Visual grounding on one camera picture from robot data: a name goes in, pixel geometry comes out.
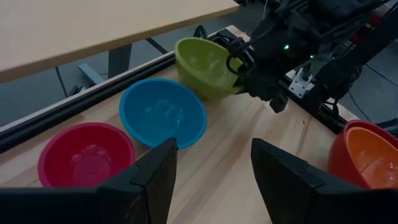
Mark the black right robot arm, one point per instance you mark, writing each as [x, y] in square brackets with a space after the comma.
[354, 40]

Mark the white metal bracket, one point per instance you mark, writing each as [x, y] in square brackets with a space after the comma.
[300, 83]

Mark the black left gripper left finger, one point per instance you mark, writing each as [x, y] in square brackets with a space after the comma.
[149, 180]

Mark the black aluminium frame rail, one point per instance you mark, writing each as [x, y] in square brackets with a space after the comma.
[77, 101]
[323, 113]

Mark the blue plastic bowl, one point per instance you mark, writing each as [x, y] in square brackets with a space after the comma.
[161, 112]

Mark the grey desk foot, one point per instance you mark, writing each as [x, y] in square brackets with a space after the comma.
[90, 74]

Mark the magenta plastic bowl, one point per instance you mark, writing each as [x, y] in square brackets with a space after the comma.
[87, 158]

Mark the green plastic bowl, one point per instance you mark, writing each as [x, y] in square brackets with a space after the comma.
[202, 68]

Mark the dark desk leg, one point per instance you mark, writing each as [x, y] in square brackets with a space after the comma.
[119, 60]

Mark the orange plastic bowl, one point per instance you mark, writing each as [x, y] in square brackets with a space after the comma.
[373, 158]

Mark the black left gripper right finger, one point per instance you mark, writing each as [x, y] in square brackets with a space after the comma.
[280, 180]

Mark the red plastic bowl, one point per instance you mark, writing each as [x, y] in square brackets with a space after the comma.
[337, 155]

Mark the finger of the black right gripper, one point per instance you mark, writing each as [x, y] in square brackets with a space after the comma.
[279, 104]

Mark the light wooden desk top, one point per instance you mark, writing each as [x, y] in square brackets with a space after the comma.
[93, 28]

